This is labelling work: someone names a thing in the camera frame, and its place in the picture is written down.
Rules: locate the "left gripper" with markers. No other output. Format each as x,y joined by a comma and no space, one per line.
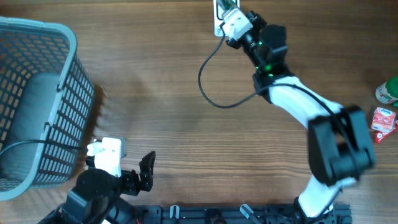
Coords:
133,185

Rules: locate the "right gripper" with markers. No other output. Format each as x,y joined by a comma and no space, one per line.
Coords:
255,19

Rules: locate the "green lid white jar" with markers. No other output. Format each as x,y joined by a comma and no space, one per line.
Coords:
387,92

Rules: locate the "pink tissue packet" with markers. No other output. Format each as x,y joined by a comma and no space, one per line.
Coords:
383,120

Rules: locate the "red coffee stick sachet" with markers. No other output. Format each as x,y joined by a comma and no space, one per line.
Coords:
380,136

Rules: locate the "green 3M gloves packet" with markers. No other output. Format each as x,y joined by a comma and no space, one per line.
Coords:
226,4

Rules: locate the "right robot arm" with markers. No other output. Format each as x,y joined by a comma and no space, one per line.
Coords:
339,145

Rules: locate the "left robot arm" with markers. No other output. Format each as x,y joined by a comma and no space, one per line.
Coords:
96,197

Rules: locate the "white barcode scanner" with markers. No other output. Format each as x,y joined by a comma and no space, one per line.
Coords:
218,12

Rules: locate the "grey plastic mesh basket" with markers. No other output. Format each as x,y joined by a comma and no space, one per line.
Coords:
46,101

